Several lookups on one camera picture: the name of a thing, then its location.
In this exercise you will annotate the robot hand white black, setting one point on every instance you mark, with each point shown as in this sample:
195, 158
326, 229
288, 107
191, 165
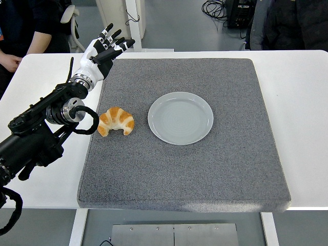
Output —
89, 65

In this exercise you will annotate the person's right hand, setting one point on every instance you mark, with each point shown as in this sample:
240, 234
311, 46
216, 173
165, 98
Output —
9, 61

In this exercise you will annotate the golden croissant bread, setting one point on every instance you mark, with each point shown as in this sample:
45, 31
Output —
115, 120

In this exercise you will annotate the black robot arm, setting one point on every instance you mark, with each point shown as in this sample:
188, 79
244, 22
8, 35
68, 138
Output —
30, 143

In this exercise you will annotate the person's left forearm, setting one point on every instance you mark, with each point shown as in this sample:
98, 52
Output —
37, 42

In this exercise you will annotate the grey round plate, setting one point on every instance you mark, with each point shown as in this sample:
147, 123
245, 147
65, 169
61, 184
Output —
180, 119

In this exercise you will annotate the grey metal plate with screws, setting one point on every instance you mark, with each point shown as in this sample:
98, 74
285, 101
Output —
174, 235

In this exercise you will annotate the seated person with badge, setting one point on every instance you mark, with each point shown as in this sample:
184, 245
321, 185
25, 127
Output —
20, 20

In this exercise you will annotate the white office chair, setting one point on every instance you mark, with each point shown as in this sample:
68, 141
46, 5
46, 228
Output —
70, 15

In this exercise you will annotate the white table column with base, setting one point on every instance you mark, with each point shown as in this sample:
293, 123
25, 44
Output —
135, 33

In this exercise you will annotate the grey fabric mat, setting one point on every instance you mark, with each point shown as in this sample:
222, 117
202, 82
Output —
179, 174

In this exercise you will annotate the black equipment box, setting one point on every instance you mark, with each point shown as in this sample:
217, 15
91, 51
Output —
241, 15

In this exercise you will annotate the white table leg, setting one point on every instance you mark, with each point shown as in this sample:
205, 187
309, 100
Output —
78, 228
269, 229

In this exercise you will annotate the person in dark jacket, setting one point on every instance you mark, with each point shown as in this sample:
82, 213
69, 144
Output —
292, 25

